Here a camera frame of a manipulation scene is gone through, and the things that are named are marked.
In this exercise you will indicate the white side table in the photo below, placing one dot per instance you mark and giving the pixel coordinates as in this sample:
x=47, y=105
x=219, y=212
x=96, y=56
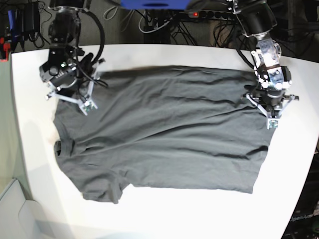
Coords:
x=21, y=218

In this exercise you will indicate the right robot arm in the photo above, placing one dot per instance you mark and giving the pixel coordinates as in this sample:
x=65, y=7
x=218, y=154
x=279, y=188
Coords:
x=64, y=33

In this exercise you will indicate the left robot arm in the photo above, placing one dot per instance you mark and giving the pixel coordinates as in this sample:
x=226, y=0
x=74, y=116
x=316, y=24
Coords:
x=256, y=20

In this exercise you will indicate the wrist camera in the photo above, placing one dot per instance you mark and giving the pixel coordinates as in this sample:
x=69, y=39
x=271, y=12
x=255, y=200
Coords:
x=87, y=106
x=272, y=123

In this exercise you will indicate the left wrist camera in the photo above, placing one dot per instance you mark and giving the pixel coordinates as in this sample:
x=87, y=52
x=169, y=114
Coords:
x=272, y=123

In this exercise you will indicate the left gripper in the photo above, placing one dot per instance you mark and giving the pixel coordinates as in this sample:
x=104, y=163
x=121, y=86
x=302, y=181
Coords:
x=271, y=103

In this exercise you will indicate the blue box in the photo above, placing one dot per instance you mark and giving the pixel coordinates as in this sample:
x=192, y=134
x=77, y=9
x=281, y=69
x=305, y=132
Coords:
x=154, y=4

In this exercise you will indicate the red clamp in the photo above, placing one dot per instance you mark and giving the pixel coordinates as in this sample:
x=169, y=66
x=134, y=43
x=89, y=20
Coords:
x=4, y=49

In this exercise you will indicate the black power strip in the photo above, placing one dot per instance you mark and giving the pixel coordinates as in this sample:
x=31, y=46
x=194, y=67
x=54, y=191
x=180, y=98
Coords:
x=212, y=15

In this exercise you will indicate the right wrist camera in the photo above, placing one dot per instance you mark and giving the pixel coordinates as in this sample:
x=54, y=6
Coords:
x=87, y=106

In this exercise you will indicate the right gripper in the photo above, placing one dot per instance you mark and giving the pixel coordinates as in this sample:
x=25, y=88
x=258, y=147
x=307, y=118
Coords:
x=68, y=83

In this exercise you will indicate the dark grey t-shirt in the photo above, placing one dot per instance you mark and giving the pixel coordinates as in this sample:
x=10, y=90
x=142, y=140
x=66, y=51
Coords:
x=164, y=127

